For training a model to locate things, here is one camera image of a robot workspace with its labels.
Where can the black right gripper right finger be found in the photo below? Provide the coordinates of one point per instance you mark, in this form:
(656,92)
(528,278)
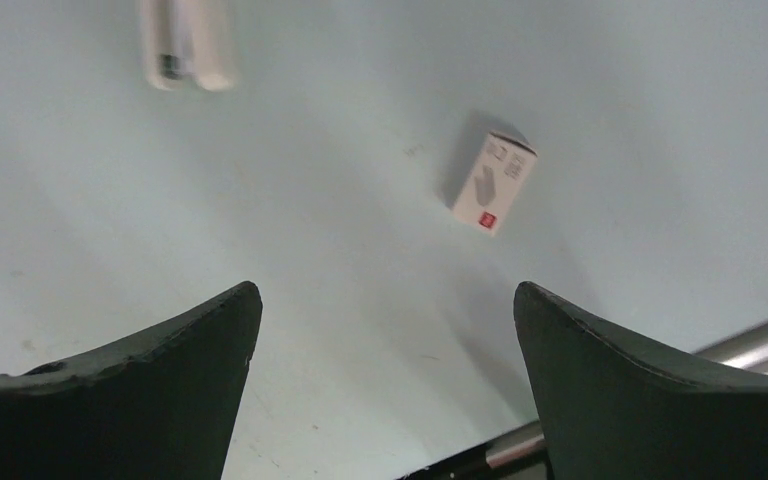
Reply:
(656,424)

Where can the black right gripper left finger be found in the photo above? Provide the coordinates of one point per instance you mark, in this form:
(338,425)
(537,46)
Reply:
(160,403)

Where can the white staple box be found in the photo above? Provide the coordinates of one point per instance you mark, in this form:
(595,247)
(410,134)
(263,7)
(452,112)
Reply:
(497,175)

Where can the white small stapler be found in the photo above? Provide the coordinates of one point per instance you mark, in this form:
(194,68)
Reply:
(187,40)

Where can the aluminium table edge rail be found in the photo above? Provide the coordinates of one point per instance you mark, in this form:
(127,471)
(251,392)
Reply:
(622,404)

